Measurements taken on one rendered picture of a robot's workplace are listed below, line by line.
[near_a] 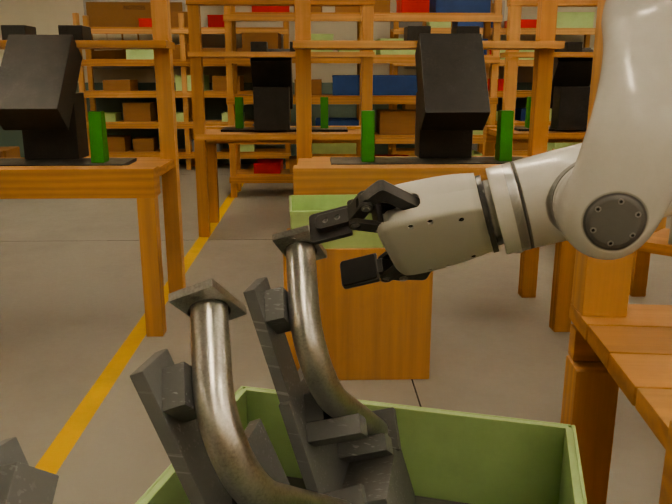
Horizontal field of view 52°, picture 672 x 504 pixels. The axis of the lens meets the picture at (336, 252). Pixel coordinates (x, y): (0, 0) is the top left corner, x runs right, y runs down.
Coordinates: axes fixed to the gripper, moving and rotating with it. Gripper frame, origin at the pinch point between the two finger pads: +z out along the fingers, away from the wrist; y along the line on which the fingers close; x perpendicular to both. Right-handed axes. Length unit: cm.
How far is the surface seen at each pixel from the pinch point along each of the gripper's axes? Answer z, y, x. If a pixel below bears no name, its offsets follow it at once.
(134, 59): 417, -507, -742
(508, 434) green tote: -11.2, -27.1, 13.0
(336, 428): 4.1, -8.4, 14.9
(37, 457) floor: 164, -149, -44
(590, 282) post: -30, -75, -28
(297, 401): 7.3, -6.3, 12.1
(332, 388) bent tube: 2.7, -3.9, 12.5
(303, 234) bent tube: 2.5, 2.3, -1.4
